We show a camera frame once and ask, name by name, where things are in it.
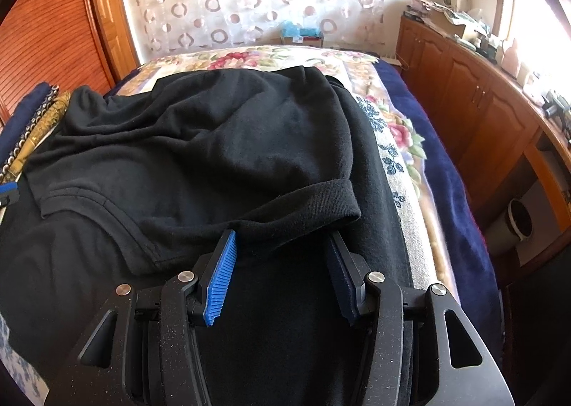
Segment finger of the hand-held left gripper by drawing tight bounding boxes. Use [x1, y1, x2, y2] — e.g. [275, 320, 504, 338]
[0, 183, 19, 210]

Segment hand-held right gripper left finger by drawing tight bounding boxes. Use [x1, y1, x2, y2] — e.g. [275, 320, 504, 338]
[45, 230, 237, 406]

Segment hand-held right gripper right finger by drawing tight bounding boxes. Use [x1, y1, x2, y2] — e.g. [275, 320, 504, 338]
[328, 231, 514, 406]

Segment black printed T-shirt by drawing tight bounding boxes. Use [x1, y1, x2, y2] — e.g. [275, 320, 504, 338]
[0, 65, 415, 406]

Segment gold patterned cloth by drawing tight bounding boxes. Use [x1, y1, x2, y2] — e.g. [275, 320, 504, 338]
[0, 91, 72, 184]

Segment navy folded cloth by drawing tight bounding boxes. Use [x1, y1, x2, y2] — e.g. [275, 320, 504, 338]
[0, 82, 59, 157]

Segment navy blue blanket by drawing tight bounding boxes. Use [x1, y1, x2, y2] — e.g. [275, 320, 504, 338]
[379, 60, 500, 389]

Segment grey waste bin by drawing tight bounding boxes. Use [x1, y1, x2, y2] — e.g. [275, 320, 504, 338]
[484, 198, 534, 264]

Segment wooden louvred wardrobe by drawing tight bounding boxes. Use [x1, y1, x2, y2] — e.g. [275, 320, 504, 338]
[0, 0, 139, 121]

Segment wooden cabinet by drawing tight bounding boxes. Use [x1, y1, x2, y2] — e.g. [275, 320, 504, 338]
[396, 16, 571, 282]

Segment black hand-held device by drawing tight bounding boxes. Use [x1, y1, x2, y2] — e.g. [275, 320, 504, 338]
[542, 91, 571, 119]

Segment open cardboard box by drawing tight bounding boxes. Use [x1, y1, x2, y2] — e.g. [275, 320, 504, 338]
[428, 9, 467, 39]

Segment white plastic bottle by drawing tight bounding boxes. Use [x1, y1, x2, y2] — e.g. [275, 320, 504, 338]
[506, 39, 524, 73]

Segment bright window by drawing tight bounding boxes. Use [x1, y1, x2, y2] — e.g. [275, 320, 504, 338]
[497, 0, 571, 90]

